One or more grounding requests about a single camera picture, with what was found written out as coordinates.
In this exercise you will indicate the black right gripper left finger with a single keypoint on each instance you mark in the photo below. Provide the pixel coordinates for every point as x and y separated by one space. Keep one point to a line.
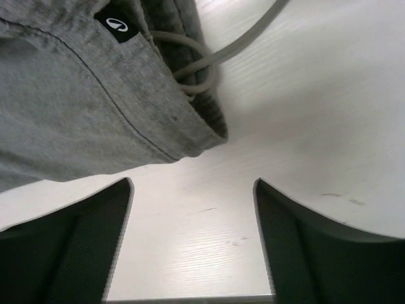
68 255

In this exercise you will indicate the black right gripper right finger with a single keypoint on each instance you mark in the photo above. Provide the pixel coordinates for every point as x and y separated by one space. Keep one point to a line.
311 258

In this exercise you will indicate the grey drawstring shorts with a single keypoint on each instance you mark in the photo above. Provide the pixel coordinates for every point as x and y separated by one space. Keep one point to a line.
101 87

